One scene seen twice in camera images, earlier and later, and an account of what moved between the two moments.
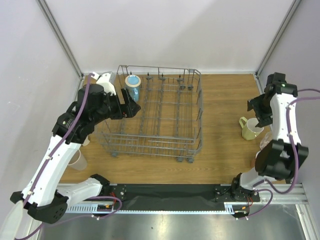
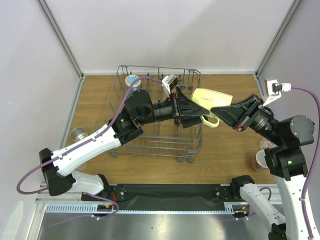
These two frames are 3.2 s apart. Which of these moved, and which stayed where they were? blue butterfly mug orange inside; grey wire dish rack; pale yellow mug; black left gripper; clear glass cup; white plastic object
Moved: black left gripper; pale yellow mug
Stayed: white plastic object; clear glass cup; grey wire dish rack; blue butterfly mug orange inside
